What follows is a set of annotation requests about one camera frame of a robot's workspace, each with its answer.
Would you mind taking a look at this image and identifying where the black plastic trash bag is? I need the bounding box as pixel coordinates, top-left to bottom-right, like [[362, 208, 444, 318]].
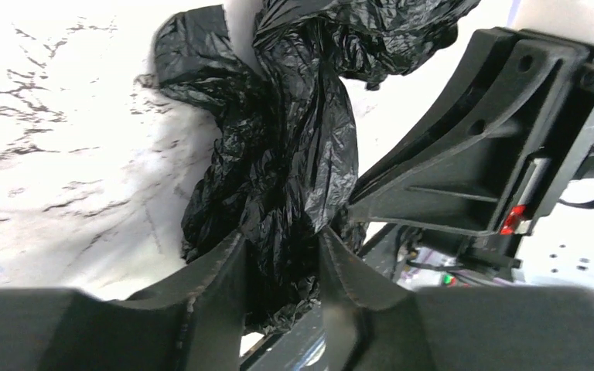
[[154, 1, 476, 334]]

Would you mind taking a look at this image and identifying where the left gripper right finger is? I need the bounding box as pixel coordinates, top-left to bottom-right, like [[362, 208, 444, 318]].
[[319, 228, 594, 370]]

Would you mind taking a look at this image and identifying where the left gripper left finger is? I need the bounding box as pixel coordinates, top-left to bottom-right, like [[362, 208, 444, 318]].
[[0, 233, 246, 370]]

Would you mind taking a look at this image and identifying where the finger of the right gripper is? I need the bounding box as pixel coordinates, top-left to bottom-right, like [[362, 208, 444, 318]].
[[349, 27, 594, 237]]

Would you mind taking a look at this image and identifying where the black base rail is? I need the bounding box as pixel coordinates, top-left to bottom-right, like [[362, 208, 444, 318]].
[[240, 224, 418, 371]]

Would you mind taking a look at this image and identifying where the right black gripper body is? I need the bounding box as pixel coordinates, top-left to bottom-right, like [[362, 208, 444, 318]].
[[454, 65, 594, 277]]

